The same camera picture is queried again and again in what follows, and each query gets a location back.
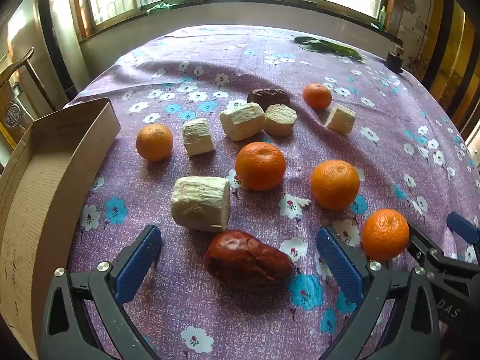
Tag large white sugarcane chunk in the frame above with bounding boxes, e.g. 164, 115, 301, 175
170, 176, 230, 233

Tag small orange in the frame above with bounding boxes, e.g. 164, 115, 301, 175
303, 83, 332, 110

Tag round white chunk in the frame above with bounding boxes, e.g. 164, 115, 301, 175
264, 104, 297, 137

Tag dark red date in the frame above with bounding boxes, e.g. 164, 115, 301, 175
247, 88, 290, 111

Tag cardboard box tray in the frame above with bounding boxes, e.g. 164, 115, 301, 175
1, 98, 120, 359

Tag small black object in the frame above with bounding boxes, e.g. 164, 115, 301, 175
384, 45, 404, 74

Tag purple floral tablecloth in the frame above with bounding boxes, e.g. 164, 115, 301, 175
71, 26, 479, 359

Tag wooden chair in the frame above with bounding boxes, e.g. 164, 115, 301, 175
1, 47, 58, 150

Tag green bottle on sill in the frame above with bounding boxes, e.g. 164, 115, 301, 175
378, 6, 386, 31

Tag green leafy vegetable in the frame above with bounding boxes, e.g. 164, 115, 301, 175
294, 37, 363, 61

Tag tall silver air conditioner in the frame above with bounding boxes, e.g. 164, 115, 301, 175
36, 0, 90, 101

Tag green cloth on sill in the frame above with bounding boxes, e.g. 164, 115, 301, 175
146, 2, 175, 16

